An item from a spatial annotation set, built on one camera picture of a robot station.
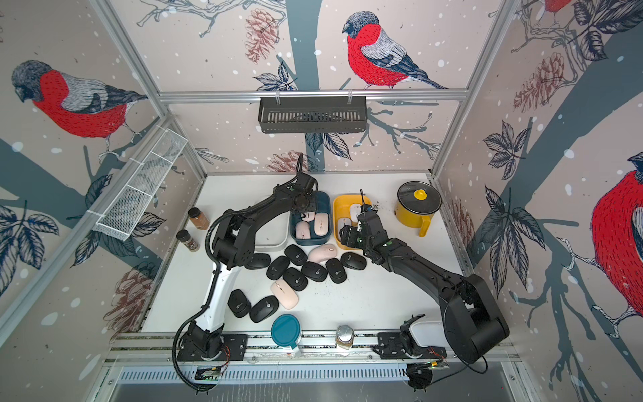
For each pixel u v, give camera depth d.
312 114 1.07
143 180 0.89
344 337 0.66
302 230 0.97
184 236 0.88
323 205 1.07
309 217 1.01
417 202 0.95
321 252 0.92
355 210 1.04
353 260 0.90
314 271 0.87
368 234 0.66
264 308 0.80
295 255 0.91
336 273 0.86
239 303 0.79
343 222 1.00
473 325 0.41
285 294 0.83
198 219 0.97
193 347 0.68
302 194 0.82
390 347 0.73
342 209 1.05
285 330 0.70
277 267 0.88
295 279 0.85
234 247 0.60
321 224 1.00
